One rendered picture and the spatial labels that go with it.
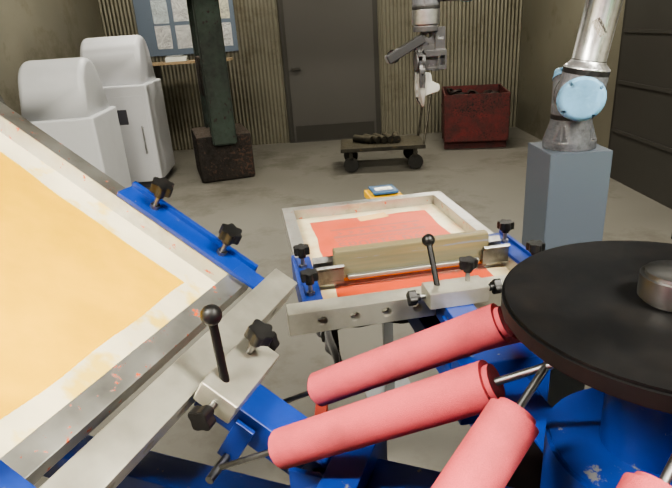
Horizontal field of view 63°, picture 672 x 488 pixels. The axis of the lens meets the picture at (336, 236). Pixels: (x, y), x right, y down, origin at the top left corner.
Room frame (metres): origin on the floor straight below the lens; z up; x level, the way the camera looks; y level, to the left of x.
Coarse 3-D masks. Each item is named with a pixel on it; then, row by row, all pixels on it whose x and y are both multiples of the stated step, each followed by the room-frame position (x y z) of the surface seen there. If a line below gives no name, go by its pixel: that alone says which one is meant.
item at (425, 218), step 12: (396, 216) 1.78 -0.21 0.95; (408, 216) 1.77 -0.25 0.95; (420, 216) 1.76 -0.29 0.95; (432, 228) 1.64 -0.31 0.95; (444, 228) 1.63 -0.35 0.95; (420, 276) 1.30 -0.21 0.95; (432, 276) 1.29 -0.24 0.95; (444, 276) 1.29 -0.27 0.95; (456, 276) 1.28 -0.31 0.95; (480, 276) 1.27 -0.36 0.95
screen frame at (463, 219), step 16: (432, 192) 1.92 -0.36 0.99; (288, 208) 1.84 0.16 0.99; (304, 208) 1.83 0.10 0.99; (320, 208) 1.83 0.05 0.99; (336, 208) 1.84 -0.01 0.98; (352, 208) 1.85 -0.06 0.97; (368, 208) 1.85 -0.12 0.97; (384, 208) 1.86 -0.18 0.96; (448, 208) 1.74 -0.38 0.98; (288, 224) 1.67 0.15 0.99; (464, 224) 1.60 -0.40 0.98; (480, 224) 1.56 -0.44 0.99; (288, 240) 1.62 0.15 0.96
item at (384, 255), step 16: (400, 240) 1.30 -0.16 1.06; (416, 240) 1.29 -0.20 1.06; (448, 240) 1.30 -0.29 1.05; (464, 240) 1.30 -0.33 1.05; (480, 240) 1.31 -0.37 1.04; (336, 256) 1.25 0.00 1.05; (352, 256) 1.26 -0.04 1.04; (368, 256) 1.27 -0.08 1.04; (384, 256) 1.27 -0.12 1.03; (400, 256) 1.28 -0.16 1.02; (416, 256) 1.28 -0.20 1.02; (448, 256) 1.30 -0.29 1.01; (464, 256) 1.30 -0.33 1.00; (480, 256) 1.31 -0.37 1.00; (352, 272) 1.26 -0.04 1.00
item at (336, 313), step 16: (416, 288) 1.06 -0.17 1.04; (288, 304) 1.03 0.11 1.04; (304, 304) 1.02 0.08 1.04; (320, 304) 1.02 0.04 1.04; (336, 304) 1.01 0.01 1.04; (352, 304) 1.01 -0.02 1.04; (368, 304) 1.01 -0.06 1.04; (384, 304) 1.01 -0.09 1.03; (400, 304) 1.02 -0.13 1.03; (480, 304) 1.04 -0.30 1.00; (496, 304) 1.05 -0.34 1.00; (288, 320) 0.98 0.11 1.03; (304, 320) 0.99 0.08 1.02; (320, 320) 1.01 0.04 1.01; (336, 320) 1.00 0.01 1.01; (352, 320) 1.00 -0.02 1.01; (368, 320) 1.01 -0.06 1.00; (384, 320) 1.01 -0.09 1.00
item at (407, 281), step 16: (320, 224) 1.75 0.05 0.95; (336, 224) 1.74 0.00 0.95; (352, 224) 1.73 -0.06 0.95; (368, 224) 1.72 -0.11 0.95; (320, 240) 1.60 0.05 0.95; (336, 288) 1.26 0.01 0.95; (352, 288) 1.25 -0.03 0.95; (368, 288) 1.25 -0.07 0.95; (384, 288) 1.24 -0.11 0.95; (400, 288) 1.24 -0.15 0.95
